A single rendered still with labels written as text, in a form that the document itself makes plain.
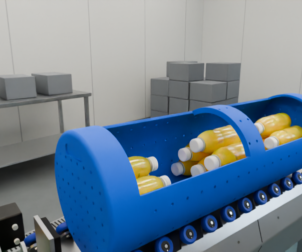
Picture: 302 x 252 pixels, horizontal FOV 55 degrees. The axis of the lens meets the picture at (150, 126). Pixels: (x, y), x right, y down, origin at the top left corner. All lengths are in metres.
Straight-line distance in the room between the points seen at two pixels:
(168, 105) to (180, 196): 4.08
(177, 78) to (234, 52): 2.09
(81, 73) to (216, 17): 3.25
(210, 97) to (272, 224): 3.26
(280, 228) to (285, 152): 0.26
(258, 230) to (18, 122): 3.55
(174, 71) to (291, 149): 3.68
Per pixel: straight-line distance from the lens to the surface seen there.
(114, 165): 0.54
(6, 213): 0.83
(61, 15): 4.36
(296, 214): 1.13
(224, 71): 4.48
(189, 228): 0.75
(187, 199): 0.63
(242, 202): 0.89
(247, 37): 6.16
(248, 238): 0.93
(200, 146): 0.80
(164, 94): 4.67
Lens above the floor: 1.39
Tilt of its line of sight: 15 degrees down
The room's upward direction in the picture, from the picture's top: straight up
